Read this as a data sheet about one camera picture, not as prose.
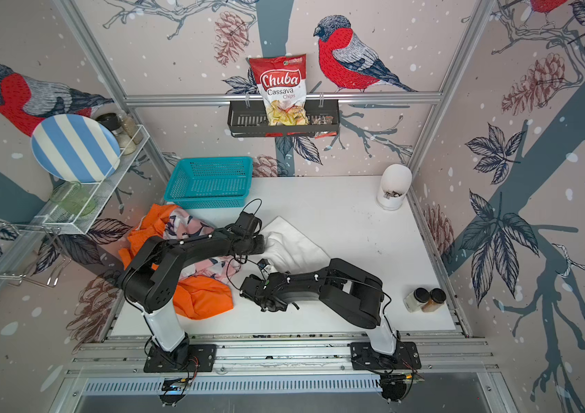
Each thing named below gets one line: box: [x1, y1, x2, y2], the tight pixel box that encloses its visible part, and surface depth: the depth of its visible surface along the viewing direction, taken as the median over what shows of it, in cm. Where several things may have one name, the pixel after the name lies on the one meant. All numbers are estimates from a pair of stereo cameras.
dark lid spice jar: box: [95, 111, 129, 151], surface depth 82 cm
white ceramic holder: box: [375, 163, 413, 211], surface depth 105 cm
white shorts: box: [260, 215, 332, 274], surface depth 97 cm
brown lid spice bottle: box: [421, 287, 447, 313], surface depth 78 cm
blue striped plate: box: [30, 113, 122, 184], surface depth 74 cm
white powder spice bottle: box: [402, 287, 430, 314], surface depth 78 cm
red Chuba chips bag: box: [248, 54, 309, 126], surface depth 83 cm
